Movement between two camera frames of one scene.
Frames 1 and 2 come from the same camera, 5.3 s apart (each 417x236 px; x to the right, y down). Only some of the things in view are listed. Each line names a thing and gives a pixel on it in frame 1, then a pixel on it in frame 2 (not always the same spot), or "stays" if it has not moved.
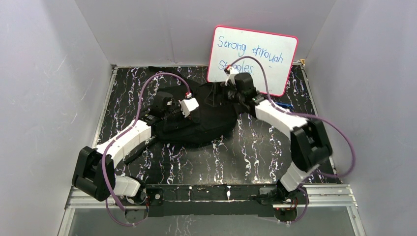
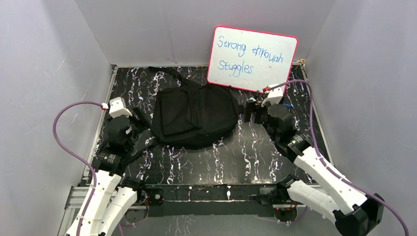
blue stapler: (285, 105) stays
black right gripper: (212, 98) to (250, 108)
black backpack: (187, 113) stays
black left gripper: (177, 115) to (140, 116)
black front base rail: (206, 199) stays
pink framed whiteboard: (276, 53) stays
